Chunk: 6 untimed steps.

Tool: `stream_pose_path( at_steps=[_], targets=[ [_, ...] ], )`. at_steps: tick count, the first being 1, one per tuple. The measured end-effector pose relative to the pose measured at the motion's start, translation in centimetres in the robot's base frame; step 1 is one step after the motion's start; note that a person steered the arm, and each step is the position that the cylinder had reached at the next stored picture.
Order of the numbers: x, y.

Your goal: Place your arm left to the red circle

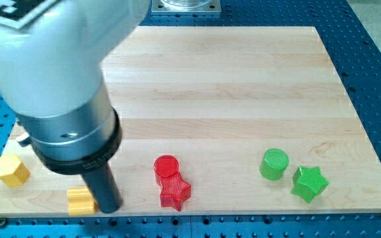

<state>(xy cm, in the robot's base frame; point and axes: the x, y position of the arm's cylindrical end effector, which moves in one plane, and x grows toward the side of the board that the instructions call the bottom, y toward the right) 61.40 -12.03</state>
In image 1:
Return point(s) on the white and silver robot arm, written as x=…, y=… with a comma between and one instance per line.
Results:
x=50, y=76

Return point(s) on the red cylinder block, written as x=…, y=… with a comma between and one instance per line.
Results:
x=165, y=166

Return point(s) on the red star block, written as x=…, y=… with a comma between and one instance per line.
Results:
x=174, y=191

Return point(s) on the green cylinder block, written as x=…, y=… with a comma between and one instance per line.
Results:
x=273, y=164

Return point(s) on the black cylindrical end-effector rod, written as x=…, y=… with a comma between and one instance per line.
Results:
x=102, y=186

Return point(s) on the green star block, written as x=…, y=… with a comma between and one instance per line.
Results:
x=308, y=182

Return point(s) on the yellow ridged block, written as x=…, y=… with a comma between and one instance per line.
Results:
x=81, y=201

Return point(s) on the yellow hexagon block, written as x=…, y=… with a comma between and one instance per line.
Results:
x=13, y=171

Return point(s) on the black and white fiducial tag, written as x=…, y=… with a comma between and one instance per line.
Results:
x=18, y=13

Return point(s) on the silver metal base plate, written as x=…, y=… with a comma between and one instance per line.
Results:
x=186, y=7

